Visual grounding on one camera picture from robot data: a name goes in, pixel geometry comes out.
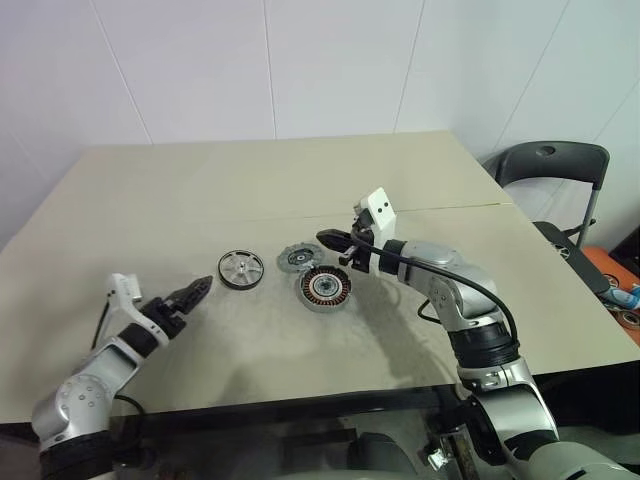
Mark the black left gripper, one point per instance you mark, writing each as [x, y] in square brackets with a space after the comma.
[162, 320]

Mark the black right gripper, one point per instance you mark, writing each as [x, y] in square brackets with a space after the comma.
[362, 262]

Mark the grey motor housing lid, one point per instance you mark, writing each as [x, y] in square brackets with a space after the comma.
[300, 257]

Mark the silver spoked rotor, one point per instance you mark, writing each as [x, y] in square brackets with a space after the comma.
[240, 268]

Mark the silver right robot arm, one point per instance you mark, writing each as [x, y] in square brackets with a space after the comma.
[450, 280]

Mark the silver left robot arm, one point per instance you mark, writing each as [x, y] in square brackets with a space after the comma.
[110, 370]

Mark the white crumpled item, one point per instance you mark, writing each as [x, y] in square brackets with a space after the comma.
[435, 456]

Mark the orange box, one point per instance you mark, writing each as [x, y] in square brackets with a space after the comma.
[595, 255]

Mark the blue and white object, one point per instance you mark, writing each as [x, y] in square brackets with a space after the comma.
[625, 297]

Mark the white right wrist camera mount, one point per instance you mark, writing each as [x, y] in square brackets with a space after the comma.
[380, 210]

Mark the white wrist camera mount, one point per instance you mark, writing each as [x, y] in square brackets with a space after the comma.
[122, 290]
[380, 210]

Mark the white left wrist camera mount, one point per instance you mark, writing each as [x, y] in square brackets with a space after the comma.
[122, 290]

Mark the black table frame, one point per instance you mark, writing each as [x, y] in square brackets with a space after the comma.
[275, 412]

